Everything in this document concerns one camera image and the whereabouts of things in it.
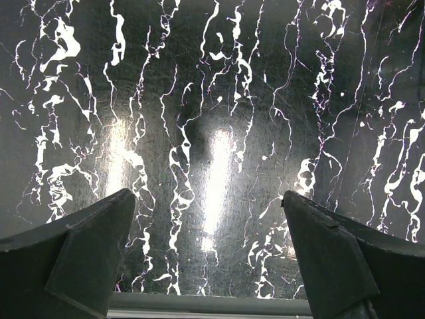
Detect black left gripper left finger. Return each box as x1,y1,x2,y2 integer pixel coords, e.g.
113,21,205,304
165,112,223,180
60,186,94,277
1,189,135,318

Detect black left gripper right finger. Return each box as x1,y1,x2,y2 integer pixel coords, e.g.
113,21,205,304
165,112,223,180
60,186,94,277
282,191,424,318

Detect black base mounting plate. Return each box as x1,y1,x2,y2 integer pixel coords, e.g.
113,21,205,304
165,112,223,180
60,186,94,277
107,292,312,318

